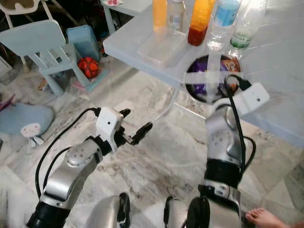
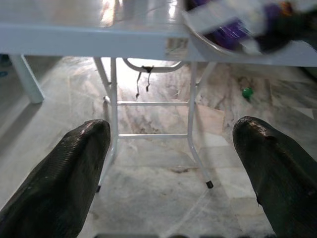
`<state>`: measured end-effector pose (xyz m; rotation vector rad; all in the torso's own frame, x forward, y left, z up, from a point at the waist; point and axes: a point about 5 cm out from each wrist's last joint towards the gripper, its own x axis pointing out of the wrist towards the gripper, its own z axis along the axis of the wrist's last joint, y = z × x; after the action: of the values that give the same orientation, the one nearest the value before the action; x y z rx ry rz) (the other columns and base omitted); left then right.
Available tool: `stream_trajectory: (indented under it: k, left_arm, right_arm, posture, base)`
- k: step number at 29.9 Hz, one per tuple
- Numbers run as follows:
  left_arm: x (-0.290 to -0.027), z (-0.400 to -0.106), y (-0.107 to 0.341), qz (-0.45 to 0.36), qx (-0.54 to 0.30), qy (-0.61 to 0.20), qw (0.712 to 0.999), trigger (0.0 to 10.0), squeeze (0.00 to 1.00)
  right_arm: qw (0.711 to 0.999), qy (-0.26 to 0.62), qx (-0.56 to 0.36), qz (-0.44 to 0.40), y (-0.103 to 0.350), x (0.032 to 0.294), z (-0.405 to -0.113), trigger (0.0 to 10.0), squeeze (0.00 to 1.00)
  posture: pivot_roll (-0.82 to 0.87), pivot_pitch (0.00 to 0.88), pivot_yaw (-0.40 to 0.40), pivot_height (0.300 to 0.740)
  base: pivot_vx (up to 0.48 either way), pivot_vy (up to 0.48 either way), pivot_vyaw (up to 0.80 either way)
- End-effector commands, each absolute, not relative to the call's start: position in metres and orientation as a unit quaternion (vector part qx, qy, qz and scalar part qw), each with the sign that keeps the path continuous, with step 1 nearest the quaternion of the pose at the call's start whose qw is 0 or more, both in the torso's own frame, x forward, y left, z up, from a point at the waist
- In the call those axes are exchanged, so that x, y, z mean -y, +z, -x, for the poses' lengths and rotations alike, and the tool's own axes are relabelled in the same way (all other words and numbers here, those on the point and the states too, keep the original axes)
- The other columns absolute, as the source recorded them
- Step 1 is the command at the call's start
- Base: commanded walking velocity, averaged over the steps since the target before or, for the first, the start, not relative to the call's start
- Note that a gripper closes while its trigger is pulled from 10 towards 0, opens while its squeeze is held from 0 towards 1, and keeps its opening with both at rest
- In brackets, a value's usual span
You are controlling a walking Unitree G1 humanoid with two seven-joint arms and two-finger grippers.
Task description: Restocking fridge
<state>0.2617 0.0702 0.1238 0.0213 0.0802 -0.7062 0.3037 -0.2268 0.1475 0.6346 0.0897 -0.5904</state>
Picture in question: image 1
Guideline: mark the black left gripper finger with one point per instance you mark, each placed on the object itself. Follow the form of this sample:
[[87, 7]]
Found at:
[[142, 133], [124, 113]]

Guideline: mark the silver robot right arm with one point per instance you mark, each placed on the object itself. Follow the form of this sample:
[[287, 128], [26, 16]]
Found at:
[[223, 137]]

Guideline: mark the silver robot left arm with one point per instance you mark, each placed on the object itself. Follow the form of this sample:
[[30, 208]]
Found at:
[[71, 166]]

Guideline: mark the red toy ball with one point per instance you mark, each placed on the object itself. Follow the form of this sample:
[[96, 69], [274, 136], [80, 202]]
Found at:
[[88, 67]]

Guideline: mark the white plastic folding table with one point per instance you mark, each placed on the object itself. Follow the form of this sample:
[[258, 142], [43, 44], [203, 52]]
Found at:
[[123, 45]]

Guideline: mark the clear plastic food container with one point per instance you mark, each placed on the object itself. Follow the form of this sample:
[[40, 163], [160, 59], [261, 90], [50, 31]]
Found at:
[[161, 47]]

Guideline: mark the silver robot left leg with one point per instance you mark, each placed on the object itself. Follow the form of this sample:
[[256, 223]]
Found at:
[[107, 213]]

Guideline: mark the silver robot leg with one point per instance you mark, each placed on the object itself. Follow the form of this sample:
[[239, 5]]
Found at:
[[176, 216], [107, 213]]

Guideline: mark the blue plastic bin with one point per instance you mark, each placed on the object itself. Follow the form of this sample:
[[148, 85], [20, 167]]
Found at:
[[83, 42]]

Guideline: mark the dark round bin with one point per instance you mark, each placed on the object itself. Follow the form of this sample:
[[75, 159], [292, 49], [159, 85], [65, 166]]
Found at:
[[199, 66]]

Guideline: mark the silver robot right leg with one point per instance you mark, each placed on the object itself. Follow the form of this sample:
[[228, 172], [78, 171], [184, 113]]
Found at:
[[176, 216]]

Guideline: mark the pale blue cushion white face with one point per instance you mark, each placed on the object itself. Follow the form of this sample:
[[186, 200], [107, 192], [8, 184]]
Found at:
[[23, 118]]

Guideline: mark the small orange juice bottle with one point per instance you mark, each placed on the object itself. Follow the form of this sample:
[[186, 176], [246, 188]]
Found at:
[[159, 14]]

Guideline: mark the small pale blue table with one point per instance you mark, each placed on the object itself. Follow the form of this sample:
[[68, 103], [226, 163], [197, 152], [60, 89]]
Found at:
[[133, 5]]

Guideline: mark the small clear labelled bottle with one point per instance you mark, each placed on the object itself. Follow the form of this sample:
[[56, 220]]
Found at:
[[175, 16]]

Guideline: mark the small pink item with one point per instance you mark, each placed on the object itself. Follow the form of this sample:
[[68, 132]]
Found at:
[[114, 2]]

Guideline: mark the large orange red drink bottle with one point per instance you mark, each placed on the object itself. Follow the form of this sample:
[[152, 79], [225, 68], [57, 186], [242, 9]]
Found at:
[[200, 21]]

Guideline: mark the light blue child's chair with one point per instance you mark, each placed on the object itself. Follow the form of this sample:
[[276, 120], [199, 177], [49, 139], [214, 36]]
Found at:
[[28, 38]]

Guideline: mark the clear bottle green label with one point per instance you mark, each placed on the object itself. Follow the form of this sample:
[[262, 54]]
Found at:
[[242, 40]]

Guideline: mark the clear bottle blue label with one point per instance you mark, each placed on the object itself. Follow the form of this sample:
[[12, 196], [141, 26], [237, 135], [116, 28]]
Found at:
[[227, 14]]

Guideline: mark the person's bare foot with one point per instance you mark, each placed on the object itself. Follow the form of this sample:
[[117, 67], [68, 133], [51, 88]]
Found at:
[[263, 218]]

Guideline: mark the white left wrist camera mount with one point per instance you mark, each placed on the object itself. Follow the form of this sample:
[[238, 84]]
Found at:
[[108, 128]]

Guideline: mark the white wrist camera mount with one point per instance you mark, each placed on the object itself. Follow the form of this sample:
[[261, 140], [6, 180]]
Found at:
[[254, 97], [108, 128]]

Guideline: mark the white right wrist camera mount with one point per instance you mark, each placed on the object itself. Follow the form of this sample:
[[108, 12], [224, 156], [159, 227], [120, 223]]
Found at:
[[254, 97]]

